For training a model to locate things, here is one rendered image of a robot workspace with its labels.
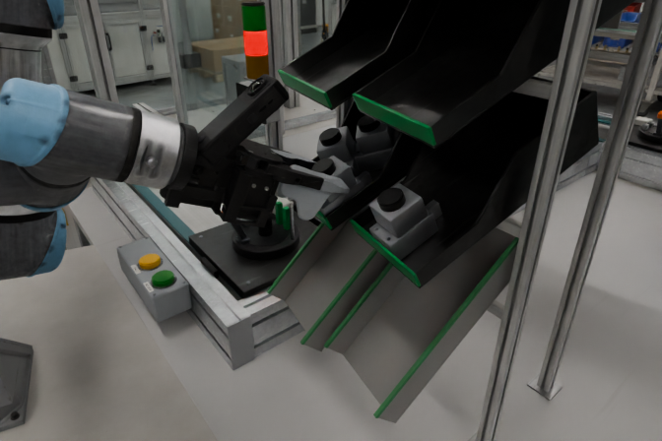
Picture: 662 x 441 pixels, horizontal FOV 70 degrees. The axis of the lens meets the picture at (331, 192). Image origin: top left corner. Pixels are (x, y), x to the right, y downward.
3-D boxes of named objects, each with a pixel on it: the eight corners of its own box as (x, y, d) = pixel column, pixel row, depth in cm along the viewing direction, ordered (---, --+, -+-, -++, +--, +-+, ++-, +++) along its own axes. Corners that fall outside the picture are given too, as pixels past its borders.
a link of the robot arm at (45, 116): (0, 98, 45) (9, 53, 39) (121, 128, 51) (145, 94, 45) (-18, 174, 42) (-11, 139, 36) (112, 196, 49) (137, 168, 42)
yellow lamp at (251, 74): (254, 80, 102) (252, 57, 99) (242, 76, 105) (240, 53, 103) (274, 77, 104) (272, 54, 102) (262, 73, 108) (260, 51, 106)
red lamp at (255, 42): (252, 57, 99) (250, 32, 97) (240, 53, 103) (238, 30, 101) (272, 54, 102) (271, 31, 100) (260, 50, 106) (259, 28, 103)
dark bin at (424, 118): (434, 150, 43) (413, 80, 38) (359, 111, 53) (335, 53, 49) (639, -2, 48) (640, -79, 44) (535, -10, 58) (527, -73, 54)
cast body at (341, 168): (330, 225, 61) (309, 186, 57) (315, 211, 64) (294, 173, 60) (380, 188, 62) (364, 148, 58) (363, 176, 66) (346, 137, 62)
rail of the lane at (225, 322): (232, 371, 81) (227, 323, 76) (93, 191, 143) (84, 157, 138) (260, 355, 84) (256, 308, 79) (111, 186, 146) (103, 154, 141)
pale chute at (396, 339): (395, 424, 58) (375, 417, 55) (342, 353, 68) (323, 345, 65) (538, 246, 57) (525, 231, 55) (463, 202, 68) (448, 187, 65)
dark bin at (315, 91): (331, 111, 53) (304, 53, 49) (285, 86, 63) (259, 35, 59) (509, -10, 59) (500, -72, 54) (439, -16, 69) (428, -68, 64)
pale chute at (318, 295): (321, 352, 68) (300, 344, 66) (285, 300, 79) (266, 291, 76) (441, 202, 68) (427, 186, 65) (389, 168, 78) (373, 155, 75)
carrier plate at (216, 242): (244, 301, 84) (243, 291, 83) (189, 243, 101) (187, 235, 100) (347, 253, 97) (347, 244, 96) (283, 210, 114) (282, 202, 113)
